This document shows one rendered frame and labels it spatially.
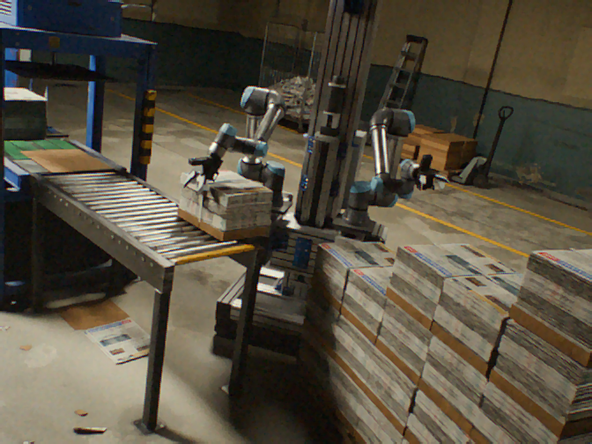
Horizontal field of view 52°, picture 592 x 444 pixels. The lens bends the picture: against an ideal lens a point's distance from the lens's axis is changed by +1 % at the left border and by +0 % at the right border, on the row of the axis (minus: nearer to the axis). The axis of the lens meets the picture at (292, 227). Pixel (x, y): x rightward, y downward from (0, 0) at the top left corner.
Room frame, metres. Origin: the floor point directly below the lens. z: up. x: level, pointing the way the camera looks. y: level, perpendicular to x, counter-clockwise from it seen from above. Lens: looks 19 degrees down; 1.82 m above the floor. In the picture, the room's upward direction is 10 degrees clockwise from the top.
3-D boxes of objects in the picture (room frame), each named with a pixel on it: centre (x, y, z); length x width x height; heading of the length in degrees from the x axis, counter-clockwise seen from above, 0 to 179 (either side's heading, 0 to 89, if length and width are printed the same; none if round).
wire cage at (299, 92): (10.82, 0.35, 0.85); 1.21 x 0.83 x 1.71; 48
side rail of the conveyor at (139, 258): (2.68, 0.96, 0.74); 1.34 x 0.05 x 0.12; 48
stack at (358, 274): (2.31, -0.58, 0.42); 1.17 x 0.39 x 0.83; 29
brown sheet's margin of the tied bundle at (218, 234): (2.74, 0.27, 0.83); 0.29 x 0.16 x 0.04; 137
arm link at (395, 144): (3.23, -0.46, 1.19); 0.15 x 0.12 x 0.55; 106
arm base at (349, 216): (3.19, -0.33, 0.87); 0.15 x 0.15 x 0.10
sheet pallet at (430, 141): (9.09, -1.87, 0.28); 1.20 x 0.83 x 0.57; 48
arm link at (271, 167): (3.28, 0.16, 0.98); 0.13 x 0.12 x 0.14; 79
